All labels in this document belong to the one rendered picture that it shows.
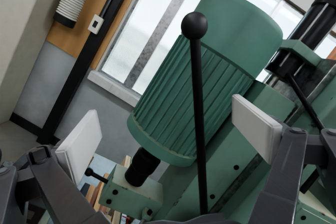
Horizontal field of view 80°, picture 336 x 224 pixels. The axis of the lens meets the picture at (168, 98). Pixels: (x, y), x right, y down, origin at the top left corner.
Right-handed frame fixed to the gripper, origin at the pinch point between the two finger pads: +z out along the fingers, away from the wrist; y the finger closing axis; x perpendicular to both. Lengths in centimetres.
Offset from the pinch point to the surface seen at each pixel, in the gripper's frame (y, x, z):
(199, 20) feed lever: 5.2, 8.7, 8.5
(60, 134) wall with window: -98, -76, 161
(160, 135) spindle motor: -1.1, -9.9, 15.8
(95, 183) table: -24, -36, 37
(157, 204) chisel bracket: -3.8, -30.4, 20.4
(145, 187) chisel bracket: -6.3, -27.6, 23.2
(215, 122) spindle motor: 9.2, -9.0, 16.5
